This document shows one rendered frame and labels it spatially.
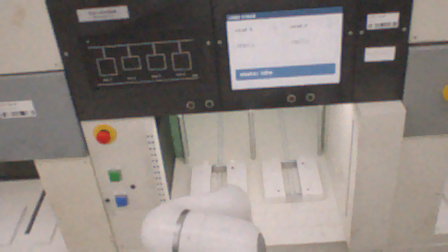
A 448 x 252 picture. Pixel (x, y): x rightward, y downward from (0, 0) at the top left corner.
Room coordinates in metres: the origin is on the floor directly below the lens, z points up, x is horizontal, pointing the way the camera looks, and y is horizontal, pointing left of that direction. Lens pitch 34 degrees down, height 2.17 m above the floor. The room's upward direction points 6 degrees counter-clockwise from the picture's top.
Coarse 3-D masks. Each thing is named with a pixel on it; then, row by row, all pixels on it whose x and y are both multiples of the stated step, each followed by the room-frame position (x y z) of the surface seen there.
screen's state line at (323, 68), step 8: (312, 64) 1.17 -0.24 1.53; (320, 64) 1.17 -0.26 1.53; (328, 64) 1.17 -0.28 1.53; (240, 72) 1.18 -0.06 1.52; (248, 72) 1.18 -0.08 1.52; (256, 72) 1.18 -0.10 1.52; (264, 72) 1.18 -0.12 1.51; (272, 72) 1.18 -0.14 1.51; (280, 72) 1.18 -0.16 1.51; (288, 72) 1.18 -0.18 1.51; (296, 72) 1.18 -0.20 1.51; (304, 72) 1.17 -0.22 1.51; (312, 72) 1.17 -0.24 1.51; (320, 72) 1.17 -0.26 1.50; (328, 72) 1.17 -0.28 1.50
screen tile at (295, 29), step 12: (288, 24) 1.18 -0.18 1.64; (300, 24) 1.18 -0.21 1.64; (312, 24) 1.17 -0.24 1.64; (324, 24) 1.17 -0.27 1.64; (336, 24) 1.17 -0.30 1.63; (288, 36) 1.18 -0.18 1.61; (300, 36) 1.18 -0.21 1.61; (312, 36) 1.17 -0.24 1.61; (324, 36) 1.17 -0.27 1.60; (336, 36) 1.17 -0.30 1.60; (288, 48) 1.18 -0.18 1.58; (300, 48) 1.18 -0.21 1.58; (312, 48) 1.17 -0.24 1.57; (324, 48) 1.17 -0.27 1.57; (288, 60) 1.18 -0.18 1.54; (300, 60) 1.17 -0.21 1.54
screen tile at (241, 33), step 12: (252, 24) 1.18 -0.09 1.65; (264, 24) 1.18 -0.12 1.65; (240, 36) 1.18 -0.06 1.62; (252, 36) 1.18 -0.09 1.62; (264, 36) 1.18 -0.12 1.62; (276, 36) 1.18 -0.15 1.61; (264, 48) 1.18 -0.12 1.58; (276, 48) 1.18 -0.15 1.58; (240, 60) 1.18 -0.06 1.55; (252, 60) 1.18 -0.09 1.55; (264, 60) 1.18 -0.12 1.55; (276, 60) 1.18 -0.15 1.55
